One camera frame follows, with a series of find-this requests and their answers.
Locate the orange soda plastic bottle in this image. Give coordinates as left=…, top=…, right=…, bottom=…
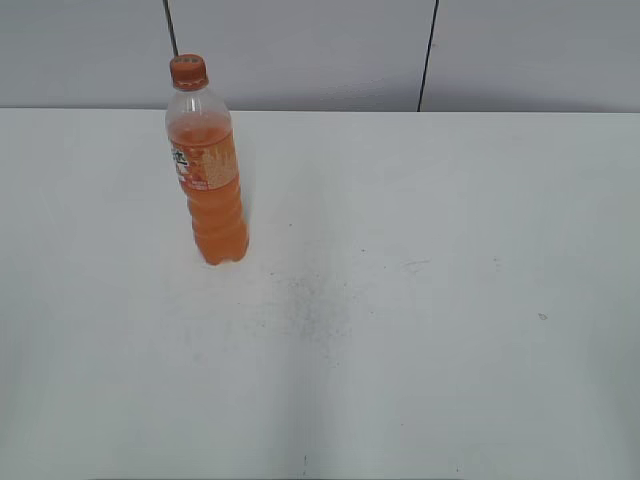
left=165, top=79, right=250, bottom=266

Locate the orange bottle cap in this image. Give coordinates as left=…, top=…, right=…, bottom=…
left=169, top=54, right=209, bottom=91

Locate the right black wall cable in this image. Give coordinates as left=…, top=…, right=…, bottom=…
left=417, top=0, right=441, bottom=113

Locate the black wall cable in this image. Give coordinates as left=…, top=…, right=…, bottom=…
left=417, top=0, right=441, bottom=113
left=162, top=0, right=180, bottom=56

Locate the left black wall cable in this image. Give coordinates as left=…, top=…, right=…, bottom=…
left=162, top=0, right=180, bottom=56

